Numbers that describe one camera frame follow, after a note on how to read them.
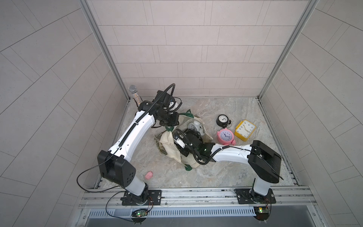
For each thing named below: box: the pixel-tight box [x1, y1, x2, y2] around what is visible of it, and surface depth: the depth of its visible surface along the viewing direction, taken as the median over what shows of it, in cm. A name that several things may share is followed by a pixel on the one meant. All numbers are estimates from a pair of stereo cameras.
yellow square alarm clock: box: [234, 119, 257, 142], surface depth 96 cm
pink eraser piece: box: [145, 171, 154, 180], surface depth 78 cm
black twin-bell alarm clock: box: [216, 113, 233, 129], surface depth 101 cm
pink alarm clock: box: [216, 127, 236, 146], surface depth 93 cm
